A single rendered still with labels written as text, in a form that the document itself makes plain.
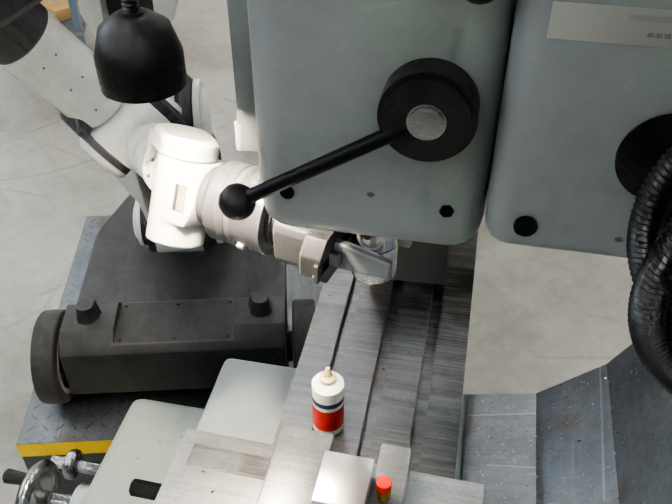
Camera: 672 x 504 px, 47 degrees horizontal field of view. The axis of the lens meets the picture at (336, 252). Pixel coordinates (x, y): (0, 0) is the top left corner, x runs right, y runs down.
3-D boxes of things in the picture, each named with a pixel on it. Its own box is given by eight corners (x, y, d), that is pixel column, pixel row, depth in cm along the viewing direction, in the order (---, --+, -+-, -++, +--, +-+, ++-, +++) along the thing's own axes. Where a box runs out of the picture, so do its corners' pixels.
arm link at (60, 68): (96, 150, 114) (-28, 58, 96) (155, 85, 114) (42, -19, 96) (130, 188, 107) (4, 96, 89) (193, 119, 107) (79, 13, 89)
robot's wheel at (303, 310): (294, 343, 181) (290, 280, 168) (315, 342, 181) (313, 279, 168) (295, 411, 166) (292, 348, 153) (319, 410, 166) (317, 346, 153)
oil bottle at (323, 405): (309, 434, 98) (307, 377, 91) (316, 410, 101) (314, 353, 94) (340, 440, 98) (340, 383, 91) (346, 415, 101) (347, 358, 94)
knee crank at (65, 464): (35, 481, 145) (27, 462, 141) (50, 454, 149) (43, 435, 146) (145, 501, 142) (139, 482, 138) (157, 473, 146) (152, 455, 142)
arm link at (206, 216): (233, 168, 77) (140, 141, 81) (215, 268, 80) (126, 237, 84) (282, 161, 88) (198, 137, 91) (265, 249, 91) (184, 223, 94)
